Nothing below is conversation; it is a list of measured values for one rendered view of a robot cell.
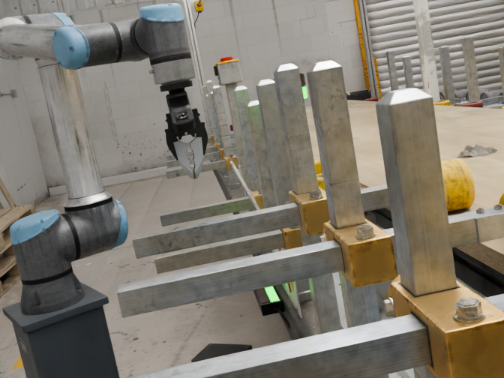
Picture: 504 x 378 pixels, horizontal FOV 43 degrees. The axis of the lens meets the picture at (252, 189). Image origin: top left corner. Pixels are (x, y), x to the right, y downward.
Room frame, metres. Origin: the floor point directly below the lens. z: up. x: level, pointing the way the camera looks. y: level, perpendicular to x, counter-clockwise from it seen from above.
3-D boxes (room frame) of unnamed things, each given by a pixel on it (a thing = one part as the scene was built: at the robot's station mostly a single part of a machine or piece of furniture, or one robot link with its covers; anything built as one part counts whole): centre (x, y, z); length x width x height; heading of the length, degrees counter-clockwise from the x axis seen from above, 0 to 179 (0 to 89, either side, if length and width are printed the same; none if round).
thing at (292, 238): (1.22, -0.07, 0.85); 0.13 x 0.06 x 0.05; 5
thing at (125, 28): (1.50, 0.20, 1.29); 0.12 x 0.12 x 0.09; 35
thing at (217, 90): (2.74, 0.07, 0.91); 0.03 x 0.03 x 0.48; 5
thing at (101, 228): (1.97, 0.51, 1.08); 0.17 x 0.15 x 0.75; 125
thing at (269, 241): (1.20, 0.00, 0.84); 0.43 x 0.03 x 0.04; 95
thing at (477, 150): (1.42, -0.51, 0.91); 0.09 x 0.07 x 0.02; 49
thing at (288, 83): (1.00, -0.08, 0.93); 0.03 x 0.03 x 0.48; 5
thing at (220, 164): (2.70, 0.13, 0.82); 0.43 x 0.03 x 0.04; 95
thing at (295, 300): (1.27, -0.04, 0.75); 0.26 x 0.01 x 0.10; 5
